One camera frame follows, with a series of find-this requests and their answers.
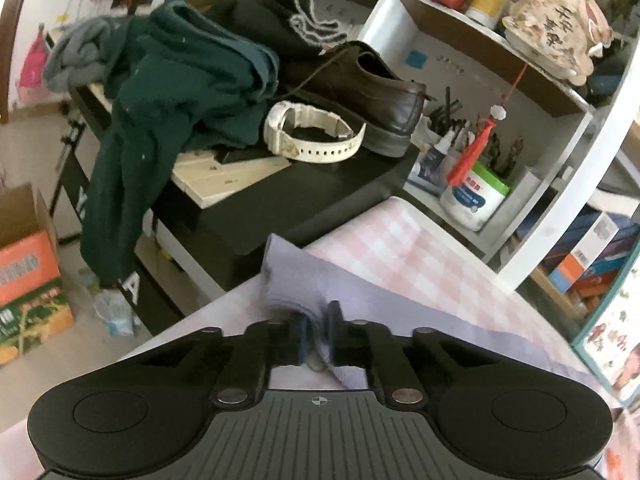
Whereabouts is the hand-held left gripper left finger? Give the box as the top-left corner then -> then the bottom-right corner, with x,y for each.
134,312 -> 308,411

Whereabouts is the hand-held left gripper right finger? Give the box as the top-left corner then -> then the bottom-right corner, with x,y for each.
326,300 -> 496,408

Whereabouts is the lilac and pink sweater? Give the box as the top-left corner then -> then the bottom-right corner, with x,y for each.
262,232 -> 616,401

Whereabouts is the pink checked cartoon table mat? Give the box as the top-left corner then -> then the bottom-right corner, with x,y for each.
0,195 -> 640,480

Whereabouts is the black side cabinet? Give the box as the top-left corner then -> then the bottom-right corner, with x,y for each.
47,25 -> 421,336

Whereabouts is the pale wooden board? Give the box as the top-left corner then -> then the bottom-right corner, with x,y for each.
170,147 -> 293,208

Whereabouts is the white wristwatch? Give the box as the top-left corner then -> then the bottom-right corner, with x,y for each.
263,101 -> 367,164

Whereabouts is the crumpled plastic bag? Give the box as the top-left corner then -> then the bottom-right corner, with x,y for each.
92,270 -> 141,338

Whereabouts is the white tub with green lid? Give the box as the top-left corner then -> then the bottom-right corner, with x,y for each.
439,161 -> 511,232

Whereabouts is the white glue bottle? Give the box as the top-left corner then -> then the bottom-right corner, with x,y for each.
430,127 -> 456,166

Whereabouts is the red tassel charm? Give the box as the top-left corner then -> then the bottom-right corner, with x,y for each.
446,62 -> 528,188

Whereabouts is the brown leather shoe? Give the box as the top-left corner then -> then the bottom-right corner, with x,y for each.
277,40 -> 428,158

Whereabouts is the bunch of pens and pencils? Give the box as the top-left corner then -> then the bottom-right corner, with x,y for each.
425,85 -> 526,181

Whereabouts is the white and orange carton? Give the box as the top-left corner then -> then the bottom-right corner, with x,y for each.
547,210 -> 628,293

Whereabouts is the orange cardboard box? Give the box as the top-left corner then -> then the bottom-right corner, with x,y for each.
0,183 -> 76,367

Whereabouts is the dark green garment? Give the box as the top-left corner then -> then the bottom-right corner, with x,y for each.
80,0 -> 281,288

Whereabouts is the teal children's picture book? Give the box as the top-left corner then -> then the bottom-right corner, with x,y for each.
570,245 -> 640,406

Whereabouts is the white bookshelf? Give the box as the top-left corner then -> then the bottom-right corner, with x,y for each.
240,0 -> 640,411

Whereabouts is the black lace-trimmed garment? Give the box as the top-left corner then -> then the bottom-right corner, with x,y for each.
200,0 -> 351,61

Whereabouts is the grey cloth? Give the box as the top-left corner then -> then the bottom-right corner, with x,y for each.
42,16 -> 131,95

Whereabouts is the rabbit paper decoration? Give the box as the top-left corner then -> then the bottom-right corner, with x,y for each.
501,0 -> 615,87

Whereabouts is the pink wall decoration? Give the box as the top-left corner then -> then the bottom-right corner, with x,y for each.
15,22 -> 51,108

